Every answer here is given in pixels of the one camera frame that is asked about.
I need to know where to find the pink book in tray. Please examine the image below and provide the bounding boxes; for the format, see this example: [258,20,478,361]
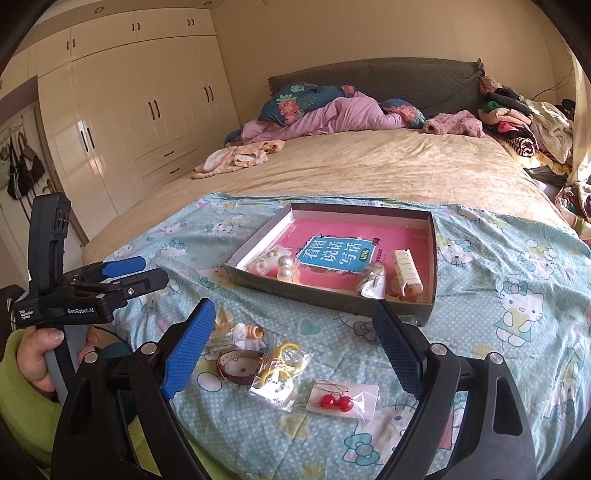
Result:
[252,215,434,299]

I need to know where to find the wooden bead hair clip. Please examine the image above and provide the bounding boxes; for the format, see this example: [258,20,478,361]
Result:
[232,323,264,351]

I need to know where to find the pink patterned garment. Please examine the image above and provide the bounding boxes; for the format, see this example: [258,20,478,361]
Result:
[190,140,284,179]

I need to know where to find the clothes heap by window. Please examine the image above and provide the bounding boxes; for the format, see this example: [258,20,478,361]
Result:
[555,182,591,245]

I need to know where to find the cream hair claw clip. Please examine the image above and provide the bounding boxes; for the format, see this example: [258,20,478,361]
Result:
[392,249,424,297]

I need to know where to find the green left sleeve forearm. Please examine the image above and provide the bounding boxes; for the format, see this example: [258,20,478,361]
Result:
[0,329,139,476]

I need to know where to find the cream wardrobe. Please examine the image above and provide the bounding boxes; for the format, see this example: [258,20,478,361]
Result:
[1,1,238,238]

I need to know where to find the hanging handbags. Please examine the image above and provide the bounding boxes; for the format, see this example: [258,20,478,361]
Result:
[1,131,45,200]

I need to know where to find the dark jewelry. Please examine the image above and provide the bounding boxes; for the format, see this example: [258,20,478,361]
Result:
[356,262,387,300]

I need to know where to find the mauve fuzzy garment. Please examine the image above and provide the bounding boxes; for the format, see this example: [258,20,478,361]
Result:
[422,110,485,138]

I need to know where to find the red cherry earrings bag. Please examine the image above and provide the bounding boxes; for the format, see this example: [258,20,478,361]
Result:
[304,379,380,421]

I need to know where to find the pile of clothes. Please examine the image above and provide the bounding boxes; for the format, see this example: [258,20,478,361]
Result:
[478,75,573,178]

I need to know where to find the yellow hair ties bag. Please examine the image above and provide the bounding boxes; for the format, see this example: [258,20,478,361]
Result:
[249,342,314,412]

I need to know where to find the large pearl hair clip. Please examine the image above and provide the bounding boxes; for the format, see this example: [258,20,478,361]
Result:
[276,255,301,284]

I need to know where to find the Hello Kitty blue sheet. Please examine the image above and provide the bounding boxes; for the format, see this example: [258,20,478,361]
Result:
[108,194,590,479]

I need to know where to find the floral dark blue pillow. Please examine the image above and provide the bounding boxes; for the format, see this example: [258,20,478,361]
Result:
[259,81,426,129]

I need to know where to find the beige bed cover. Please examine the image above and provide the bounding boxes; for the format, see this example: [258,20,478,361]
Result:
[83,129,566,264]

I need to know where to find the left hand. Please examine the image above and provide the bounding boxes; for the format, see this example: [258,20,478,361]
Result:
[16,326,65,396]

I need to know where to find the dark grey headboard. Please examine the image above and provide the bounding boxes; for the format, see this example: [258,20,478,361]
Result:
[267,57,485,118]

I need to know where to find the cream curtain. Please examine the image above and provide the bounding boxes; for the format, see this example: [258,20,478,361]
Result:
[570,51,591,184]

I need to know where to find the bagged pearl earrings card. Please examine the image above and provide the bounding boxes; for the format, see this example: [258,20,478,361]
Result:
[245,245,290,276]

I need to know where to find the dark cardboard box tray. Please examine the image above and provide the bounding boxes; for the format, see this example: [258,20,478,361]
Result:
[225,202,438,326]

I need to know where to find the purple quilt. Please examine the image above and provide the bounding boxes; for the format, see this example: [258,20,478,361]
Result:
[240,93,417,144]

